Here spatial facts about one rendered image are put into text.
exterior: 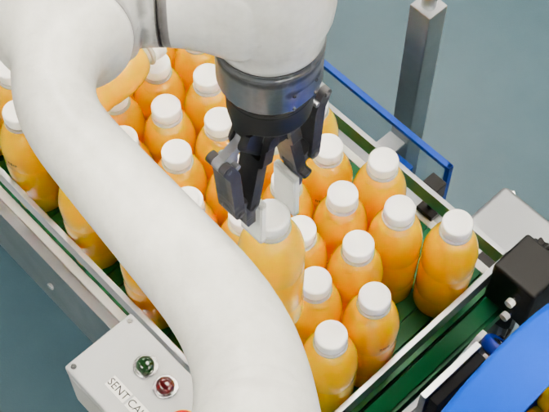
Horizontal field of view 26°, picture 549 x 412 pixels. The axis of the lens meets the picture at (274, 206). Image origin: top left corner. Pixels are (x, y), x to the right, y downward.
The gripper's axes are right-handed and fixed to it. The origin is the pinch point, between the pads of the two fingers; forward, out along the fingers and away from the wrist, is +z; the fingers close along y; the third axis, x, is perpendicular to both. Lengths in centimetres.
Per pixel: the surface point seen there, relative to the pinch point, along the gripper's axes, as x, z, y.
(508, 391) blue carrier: -26.9, 14.4, 8.2
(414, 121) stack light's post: 18, 52, 48
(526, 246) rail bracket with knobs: -12, 37, 35
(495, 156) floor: 32, 137, 104
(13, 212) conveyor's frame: 45, 47, -9
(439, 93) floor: 54, 137, 107
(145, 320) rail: 15.2, 39.2, -7.8
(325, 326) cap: -5.1, 26.5, 4.0
